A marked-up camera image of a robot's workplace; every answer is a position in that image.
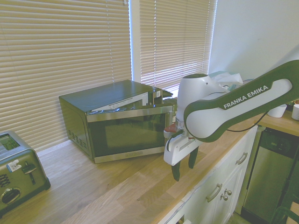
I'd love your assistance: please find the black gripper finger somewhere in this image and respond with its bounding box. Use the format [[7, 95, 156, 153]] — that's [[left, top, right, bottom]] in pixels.
[[171, 161, 181, 182], [188, 145, 199, 169]]

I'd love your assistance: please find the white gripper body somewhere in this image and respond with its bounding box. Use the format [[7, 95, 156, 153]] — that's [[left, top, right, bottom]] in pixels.
[[163, 134, 199, 167]]

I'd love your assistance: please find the microwave door with glass window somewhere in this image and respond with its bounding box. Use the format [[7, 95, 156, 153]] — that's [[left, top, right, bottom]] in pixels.
[[86, 105, 174, 164]]

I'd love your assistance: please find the black stainless microwave body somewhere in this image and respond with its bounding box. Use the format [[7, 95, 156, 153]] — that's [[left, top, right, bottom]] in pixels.
[[58, 79, 175, 164]]

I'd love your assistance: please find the white kitchen cabinet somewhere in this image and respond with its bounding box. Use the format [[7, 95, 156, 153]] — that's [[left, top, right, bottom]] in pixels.
[[160, 125, 259, 224]]

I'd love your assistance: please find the stainless steel dishwasher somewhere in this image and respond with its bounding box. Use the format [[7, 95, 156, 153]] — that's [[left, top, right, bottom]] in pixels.
[[240, 126, 299, 221]]

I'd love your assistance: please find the crumpled white paper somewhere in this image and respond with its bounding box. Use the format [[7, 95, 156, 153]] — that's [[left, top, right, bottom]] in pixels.
[[207, 70, 244, 91]]

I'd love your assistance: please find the white cup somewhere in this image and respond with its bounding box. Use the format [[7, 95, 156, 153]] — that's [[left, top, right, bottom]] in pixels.
[[291, 104, 299, 121], [267, 103, 288, 118]]

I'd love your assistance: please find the narrow beige window blind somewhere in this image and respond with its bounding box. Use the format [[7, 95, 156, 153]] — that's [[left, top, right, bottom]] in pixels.
[[139, 0, 217, 93]]

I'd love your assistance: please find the wide beige window blind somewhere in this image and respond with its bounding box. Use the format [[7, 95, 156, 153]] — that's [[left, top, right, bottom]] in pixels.
[[0, 0, 132, 150]]

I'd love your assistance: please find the stainless steel toaster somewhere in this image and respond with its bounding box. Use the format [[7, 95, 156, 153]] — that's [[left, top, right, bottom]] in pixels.
[[0, 130, 51, 218]]

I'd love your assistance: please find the grey wrist camera red mount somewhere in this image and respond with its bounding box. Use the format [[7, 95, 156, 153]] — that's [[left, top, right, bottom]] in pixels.
[[163, 124, 183, 140]]

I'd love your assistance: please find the silver cabinet pull handle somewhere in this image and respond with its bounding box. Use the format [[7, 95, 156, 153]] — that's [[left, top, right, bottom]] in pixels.
[[206, 183, 223, 203]]

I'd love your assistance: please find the silver drawer pull handle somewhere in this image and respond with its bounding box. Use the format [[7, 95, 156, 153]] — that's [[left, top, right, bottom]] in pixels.
[[235, 152, 249, 165]]

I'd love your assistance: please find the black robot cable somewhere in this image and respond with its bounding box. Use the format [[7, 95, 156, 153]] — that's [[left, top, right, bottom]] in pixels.
[[225, 109, 270, 133]]

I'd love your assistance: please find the black camera stand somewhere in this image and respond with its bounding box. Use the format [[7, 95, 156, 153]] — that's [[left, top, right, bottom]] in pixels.
[[270, 149, 299, 224]]

